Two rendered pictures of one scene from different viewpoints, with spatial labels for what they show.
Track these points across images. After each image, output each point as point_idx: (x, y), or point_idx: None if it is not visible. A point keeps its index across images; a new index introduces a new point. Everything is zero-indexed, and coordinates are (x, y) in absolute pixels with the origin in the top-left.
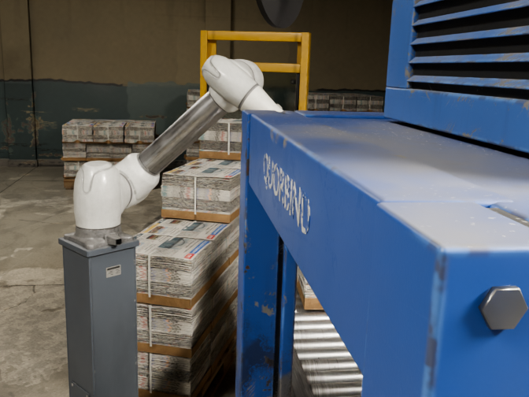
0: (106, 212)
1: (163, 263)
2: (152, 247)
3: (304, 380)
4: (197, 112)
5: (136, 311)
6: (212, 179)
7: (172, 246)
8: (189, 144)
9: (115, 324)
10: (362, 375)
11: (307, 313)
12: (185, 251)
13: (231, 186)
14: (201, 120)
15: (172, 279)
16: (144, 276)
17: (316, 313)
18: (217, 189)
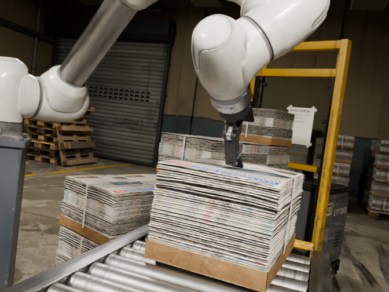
0: None
1: (95, 194)
2: (102, 181)
3: None
4: (100, 7)
5: (13, 222)
6: (198, 139)
7: (120, 185)
8: (97, 49)
9: None
10: None
11: (144, 263)
12: (123, 188)
13: (213, 148)
14: (102, 15)
15: (99, 212)
16: (82, 206)
17: (156, 266)
18: (201, 149)
